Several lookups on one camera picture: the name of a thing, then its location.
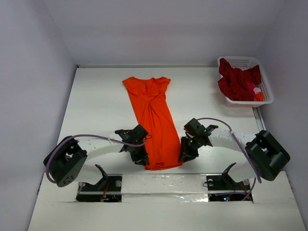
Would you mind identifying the orange t shirt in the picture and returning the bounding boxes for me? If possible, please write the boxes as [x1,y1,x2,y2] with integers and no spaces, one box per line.
[123,77,183,171]

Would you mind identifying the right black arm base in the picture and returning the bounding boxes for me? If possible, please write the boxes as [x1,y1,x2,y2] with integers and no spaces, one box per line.
[203,175,253,202]

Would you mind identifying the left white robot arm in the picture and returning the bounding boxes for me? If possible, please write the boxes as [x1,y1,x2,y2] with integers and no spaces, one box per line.
[43,125,151,191]

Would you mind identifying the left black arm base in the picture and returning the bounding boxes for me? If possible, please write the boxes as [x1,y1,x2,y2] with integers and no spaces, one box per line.
[76,175,122,203]

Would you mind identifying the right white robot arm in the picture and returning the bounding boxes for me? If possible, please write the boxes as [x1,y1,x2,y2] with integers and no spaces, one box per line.
[179,118,290,189]

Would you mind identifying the dark red t shirt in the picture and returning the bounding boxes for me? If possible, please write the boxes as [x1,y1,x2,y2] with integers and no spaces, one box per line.
[218,58,262,101]

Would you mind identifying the small orange cloth in basket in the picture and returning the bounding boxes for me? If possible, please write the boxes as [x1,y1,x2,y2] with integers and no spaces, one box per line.
[254,92,264,102]

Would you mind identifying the pink cloth in basket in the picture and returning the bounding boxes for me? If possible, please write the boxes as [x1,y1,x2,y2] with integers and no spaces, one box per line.
[246,81,262,95]

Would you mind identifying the white plastic basket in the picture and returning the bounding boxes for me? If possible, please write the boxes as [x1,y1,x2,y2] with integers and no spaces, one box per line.
[218,56,273,107]

